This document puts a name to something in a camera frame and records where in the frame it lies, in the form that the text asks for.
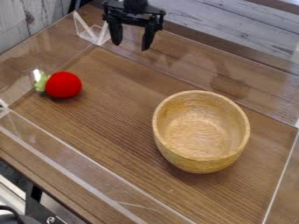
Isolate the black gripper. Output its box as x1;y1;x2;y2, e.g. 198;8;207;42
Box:
103;0;166;51

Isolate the red felt strawberry toy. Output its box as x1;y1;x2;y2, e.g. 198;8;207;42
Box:
34;71;83;99

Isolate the light wooden bowl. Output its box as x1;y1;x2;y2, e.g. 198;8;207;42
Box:
152;90;251;173

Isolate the clear acrylic tray enclosure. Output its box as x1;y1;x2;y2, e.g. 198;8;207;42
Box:
0;17;299;224

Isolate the black table leg bracket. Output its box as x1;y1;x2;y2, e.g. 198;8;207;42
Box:
24;184;67;224

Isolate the black cable under table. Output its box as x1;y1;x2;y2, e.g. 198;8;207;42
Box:
0;205;22;224

